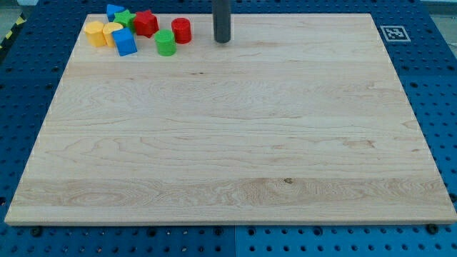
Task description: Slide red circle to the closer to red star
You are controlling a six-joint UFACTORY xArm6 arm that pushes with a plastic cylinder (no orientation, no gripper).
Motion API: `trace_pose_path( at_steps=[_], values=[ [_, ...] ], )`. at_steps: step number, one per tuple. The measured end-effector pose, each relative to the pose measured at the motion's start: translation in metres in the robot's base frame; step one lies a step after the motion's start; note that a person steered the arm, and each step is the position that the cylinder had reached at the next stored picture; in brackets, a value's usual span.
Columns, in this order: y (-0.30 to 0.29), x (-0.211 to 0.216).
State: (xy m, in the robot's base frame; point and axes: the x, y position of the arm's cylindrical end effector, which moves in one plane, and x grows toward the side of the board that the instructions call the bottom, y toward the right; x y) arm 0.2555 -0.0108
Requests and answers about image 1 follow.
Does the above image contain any red star block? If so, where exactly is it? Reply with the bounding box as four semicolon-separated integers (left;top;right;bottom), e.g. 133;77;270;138
134;9;159;38

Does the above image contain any green star block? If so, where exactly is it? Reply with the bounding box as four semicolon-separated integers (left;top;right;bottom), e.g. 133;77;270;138
114;9;136;34

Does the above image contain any wooden board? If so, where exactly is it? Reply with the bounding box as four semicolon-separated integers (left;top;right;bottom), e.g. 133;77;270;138
5;14;456;226

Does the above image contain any green cylinder block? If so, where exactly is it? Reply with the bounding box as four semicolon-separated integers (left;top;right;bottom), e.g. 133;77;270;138
154;29;176;56

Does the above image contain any red cylinder block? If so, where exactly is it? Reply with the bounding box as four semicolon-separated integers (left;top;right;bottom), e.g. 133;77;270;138
171;17;192;44

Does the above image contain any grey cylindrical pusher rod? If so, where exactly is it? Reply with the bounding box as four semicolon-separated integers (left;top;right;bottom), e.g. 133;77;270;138
212;0;231;44

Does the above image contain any blue cube block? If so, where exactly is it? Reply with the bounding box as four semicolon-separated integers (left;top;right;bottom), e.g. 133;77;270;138
112;28;137;56

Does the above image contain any yellow half-round block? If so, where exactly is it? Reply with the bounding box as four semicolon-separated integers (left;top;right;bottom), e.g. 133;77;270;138
102;22;124;48

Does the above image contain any yellow hexagon block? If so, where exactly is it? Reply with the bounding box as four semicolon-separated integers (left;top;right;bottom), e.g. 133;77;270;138
84;21;106;47

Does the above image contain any blue triangle block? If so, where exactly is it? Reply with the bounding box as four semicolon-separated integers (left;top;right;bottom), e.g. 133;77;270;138
106;4;126;22

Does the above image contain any white fiducial marker tag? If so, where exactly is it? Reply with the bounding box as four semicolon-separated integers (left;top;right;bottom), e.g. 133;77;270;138
380;25;411;42

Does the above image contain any black bolt left front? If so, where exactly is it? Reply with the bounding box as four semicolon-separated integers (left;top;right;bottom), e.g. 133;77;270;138
30;226;43;238

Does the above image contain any black bolt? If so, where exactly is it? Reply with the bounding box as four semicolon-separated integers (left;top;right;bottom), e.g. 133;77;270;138
426;223;439;235
30;226;43;238

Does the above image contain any black bolt right front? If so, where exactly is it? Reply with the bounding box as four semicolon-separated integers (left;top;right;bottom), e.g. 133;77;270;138
426;223;439;235

